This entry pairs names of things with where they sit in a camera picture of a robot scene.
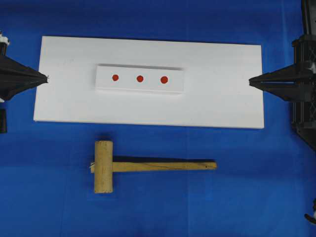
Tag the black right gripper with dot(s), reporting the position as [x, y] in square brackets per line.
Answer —
[303, 92]

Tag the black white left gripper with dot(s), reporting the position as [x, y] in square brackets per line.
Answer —
[10, 68]

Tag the wooden mallet hammer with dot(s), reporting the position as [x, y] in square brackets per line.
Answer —
[105, 164]

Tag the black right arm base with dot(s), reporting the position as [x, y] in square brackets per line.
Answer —
[309, 16]

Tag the large white board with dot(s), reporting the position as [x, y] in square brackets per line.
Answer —
[216, 86]

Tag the blue table cloth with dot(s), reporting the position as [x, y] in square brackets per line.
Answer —
[265, 180]

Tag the small white raised block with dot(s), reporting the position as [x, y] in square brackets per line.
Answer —
[140, 79]

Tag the black clamp at corner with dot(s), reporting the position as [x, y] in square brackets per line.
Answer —
[312, 218]

